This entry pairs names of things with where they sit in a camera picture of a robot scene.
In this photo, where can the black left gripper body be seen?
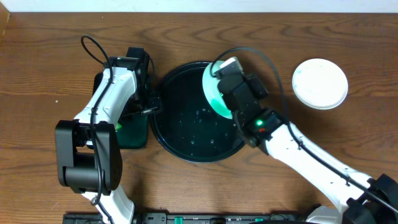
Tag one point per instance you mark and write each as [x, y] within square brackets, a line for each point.
[152, 106]

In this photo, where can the green plate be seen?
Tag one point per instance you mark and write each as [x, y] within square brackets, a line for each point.
[213, 95]

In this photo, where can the white plate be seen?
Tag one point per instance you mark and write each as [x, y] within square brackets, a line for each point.
[320, 84]

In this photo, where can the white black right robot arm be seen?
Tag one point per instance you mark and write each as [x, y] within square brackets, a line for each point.
[357, 197]

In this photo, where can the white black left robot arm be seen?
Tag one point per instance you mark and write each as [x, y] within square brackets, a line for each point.
[89, 159]

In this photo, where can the round black tray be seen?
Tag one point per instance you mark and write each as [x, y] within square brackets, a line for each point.
[187, 126]

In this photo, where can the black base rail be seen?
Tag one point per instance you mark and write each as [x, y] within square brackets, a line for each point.
[163, 218]

